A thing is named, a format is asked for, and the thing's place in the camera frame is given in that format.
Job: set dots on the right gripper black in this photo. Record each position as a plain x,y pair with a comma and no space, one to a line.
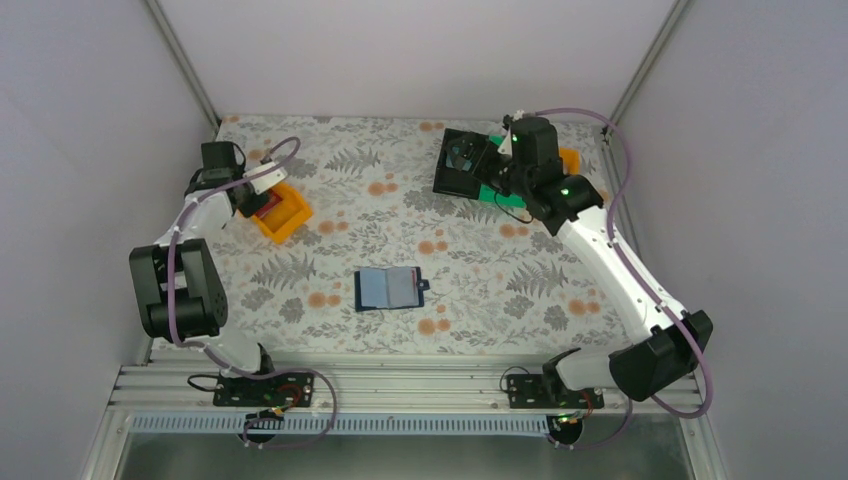
474,161

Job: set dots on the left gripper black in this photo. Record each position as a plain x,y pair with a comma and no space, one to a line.
250,204

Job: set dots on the blue leather card holder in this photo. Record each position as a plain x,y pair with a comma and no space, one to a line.
391,288

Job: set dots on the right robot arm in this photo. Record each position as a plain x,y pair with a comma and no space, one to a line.
666,340

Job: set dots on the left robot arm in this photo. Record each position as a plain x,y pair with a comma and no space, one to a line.
179,293

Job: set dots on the teal card stack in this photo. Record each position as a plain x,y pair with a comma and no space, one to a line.
460,159

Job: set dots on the black bin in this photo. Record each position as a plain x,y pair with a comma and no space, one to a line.
451,182

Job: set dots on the orange bin left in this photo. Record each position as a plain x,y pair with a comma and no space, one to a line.
291,213

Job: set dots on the orange bin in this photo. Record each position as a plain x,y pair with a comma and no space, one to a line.
291,213
571,160

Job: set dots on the orange bin right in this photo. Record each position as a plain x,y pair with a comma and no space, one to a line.
571,160

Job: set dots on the floral table mat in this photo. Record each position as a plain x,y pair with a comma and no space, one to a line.
386,265

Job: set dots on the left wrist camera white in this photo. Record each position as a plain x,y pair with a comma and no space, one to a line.
266,175

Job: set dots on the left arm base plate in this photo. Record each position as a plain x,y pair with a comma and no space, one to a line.
290,390

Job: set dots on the aluminium mounting rail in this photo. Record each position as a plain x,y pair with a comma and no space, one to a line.
364,383

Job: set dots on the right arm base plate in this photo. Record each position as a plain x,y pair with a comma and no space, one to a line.
533,391

